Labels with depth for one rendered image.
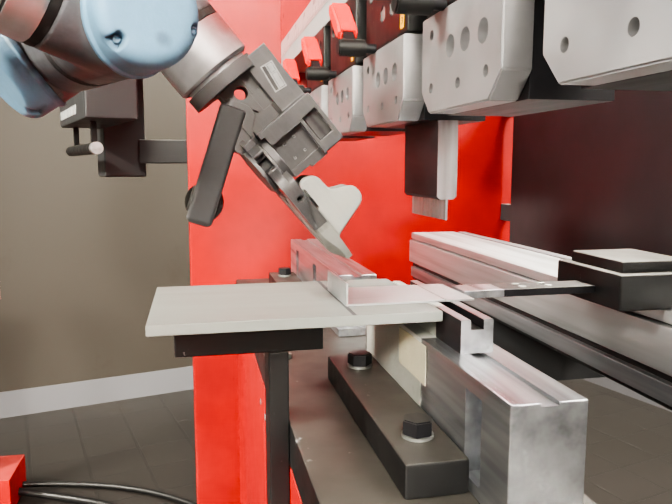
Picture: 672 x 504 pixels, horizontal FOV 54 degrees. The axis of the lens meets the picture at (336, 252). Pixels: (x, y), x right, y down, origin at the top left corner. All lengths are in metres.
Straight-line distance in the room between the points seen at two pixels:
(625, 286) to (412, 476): 0.31
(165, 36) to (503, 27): 0.21
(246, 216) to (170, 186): 1.82
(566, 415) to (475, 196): 1.18
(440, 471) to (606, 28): 0.34
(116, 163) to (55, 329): 1.43
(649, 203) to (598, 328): 0.41
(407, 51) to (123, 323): 2.83
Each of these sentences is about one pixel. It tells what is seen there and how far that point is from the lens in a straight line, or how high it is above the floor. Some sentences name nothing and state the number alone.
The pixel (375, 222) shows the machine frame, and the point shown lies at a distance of 1.56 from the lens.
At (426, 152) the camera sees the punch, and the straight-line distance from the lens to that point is 0.67.
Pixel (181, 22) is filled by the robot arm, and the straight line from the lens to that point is 0.45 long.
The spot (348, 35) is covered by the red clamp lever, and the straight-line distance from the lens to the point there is 0.74.
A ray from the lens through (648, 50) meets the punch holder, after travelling 0.32.
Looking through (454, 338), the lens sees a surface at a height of 0.98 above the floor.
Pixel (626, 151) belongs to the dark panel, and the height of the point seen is 1.16.
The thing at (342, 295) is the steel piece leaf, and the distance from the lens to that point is 0.63.
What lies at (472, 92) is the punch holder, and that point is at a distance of 0.48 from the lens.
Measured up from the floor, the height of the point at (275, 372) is 0.93.
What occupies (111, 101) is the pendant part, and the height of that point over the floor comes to 1.28.
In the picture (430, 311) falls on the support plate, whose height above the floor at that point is 1.00.
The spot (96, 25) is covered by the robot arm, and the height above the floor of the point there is 1.22.
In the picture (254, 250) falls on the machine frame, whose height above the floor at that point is 0.94.
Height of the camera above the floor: 1.13
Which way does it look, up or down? 7 degrees down
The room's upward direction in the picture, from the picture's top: straight up
